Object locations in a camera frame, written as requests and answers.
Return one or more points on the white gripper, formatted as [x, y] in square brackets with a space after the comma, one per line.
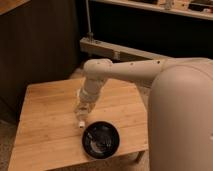
[89, 93]

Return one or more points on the small white plastic bottle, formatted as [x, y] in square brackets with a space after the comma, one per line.
[81, 114]

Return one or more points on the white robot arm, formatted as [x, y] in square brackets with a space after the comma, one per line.
[179, 110]

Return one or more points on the black ceramic bowl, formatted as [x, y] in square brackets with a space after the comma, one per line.
[100, 140]

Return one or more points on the grey metal beam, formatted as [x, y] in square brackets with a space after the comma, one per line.
[114, 51]

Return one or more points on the vertical metal rod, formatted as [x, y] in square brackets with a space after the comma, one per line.
[90, 33]

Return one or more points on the wooden table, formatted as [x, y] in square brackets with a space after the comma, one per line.
[48, 136]

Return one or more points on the wooden shelf with items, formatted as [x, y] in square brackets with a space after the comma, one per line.
[185, 8]

